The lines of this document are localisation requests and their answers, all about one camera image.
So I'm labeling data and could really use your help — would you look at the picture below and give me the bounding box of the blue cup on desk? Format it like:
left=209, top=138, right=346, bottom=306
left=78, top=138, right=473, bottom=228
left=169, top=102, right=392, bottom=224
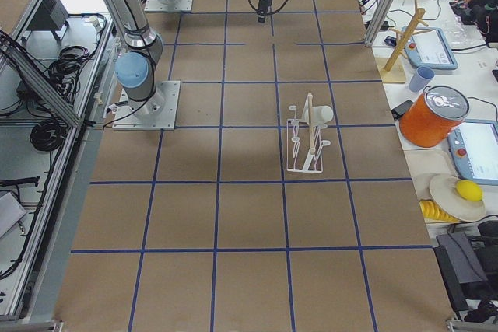
left=408, top=66, right=435, bottom=93

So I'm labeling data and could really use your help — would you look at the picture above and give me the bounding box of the wooden mug tree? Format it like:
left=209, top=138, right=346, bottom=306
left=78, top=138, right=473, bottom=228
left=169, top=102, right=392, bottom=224
left=375, top=0, right=429, bottom=83

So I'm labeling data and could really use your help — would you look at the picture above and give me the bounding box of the teach pendant tablet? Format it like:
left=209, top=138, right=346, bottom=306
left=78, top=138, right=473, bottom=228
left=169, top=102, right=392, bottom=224
left=404, top=27, right=458, bottom=70

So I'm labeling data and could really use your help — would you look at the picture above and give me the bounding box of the orange container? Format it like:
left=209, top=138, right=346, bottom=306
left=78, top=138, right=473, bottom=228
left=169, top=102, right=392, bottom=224
left=399, top=86, right=470, bottom=148

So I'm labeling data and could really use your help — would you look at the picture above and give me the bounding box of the cream plate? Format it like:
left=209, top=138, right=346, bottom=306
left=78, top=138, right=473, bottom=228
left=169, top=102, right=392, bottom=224
left=429, top=174, right=486, bottom=222

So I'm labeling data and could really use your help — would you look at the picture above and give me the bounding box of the yellow lemon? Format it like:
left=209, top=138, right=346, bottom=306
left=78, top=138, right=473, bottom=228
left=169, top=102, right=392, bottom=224
left=455, top=180, right=483, bottom=202

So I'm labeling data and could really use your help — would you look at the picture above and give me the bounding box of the white wire cup rack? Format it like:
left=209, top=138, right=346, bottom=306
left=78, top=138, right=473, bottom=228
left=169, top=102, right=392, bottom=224
left=286, top=93, right=331, bottom=173

